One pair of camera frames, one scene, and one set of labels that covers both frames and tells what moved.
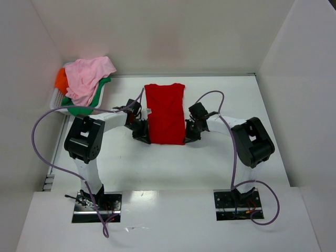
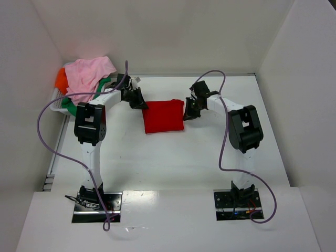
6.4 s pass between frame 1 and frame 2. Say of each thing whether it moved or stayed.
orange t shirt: stayed
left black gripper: moved
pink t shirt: stayed
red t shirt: moved
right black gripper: moved
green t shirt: stayed
